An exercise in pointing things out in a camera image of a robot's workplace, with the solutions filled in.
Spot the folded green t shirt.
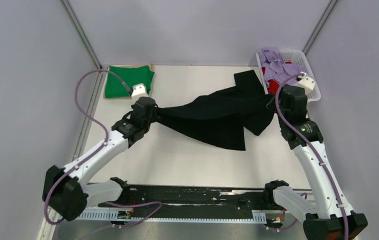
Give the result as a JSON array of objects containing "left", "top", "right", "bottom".
[{"left": 104, "top": 65, "right": 156, "bottom": 99}]

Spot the aluminium frame rail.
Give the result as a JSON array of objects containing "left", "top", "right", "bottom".
[{"left": 60, "top": 0, "right": 103, "bottom": 69}]

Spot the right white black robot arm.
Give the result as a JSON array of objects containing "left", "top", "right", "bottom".
[{"left": 263, "top": 85, "right": 368, "bottom": 240}]

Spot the black t shirt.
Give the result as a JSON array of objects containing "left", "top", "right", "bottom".
[{"left": 156, "top": 70, "right": 275, "bottom": 151}]

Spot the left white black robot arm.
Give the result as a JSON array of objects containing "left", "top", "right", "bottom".
[{"left": 42, "top": 96, "right": 158, "bottom": 224}]

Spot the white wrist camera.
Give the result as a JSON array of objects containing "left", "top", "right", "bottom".
[
  {"left": 131, "top": 83, "right": 149, "bottom": 100},
  {"left": 294, "top": 72, "right": 316, "bottom": 95}
]

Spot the white slotted cable duct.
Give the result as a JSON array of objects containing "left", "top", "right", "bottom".
[{"left": 76, "top": 209, "right": 267, "bottom": 223}]

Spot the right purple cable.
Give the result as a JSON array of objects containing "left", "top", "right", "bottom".
[{"left": 264, "top": 73, "right": 350, "bottom": 240}]

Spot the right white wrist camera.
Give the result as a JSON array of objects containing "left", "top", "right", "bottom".
[{"left": 294, "top": 72, "right": 316, "bottom": 95}]

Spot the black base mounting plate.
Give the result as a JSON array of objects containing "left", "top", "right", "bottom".
[{"left": 115, "top": 184, "right": 284, "bottom": 220}]

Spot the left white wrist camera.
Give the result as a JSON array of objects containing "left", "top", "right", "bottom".
[{"left": 131, "top": 83, "right": 149, "bottom": 100}]

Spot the white plastic laundry basket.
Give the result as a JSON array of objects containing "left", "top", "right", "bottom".
[{"left": 256, "top": 48, "right": 321, "bottom": 103}]

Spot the red t shirt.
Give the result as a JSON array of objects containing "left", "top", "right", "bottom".
[{"left": 261, "top": 60, "right": 292, "bottom": 94}]

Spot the lilac t shirt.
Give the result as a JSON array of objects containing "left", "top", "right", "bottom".
[{"left": 258, "top": 47, "right": 308, "bottom": 88}]

